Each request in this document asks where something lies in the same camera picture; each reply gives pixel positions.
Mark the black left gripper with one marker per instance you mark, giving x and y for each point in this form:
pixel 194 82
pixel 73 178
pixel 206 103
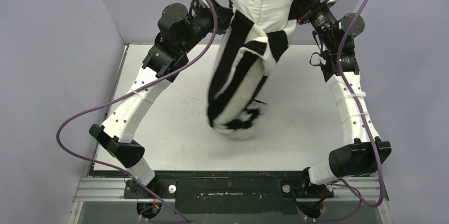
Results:
pixel 225 15

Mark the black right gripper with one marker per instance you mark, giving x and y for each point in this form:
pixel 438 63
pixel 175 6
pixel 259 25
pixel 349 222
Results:
pixel 305 6

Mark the black white striped pillowcase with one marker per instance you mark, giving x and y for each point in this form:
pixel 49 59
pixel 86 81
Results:
pixel 245 59

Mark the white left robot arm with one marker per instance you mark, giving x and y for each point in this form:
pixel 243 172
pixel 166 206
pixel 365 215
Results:
pixel 116 133

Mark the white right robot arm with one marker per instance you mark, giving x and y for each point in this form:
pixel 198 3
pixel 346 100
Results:
pixel 363 151

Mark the black metal base rail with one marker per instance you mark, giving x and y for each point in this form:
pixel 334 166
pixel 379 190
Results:
pixel 228 197

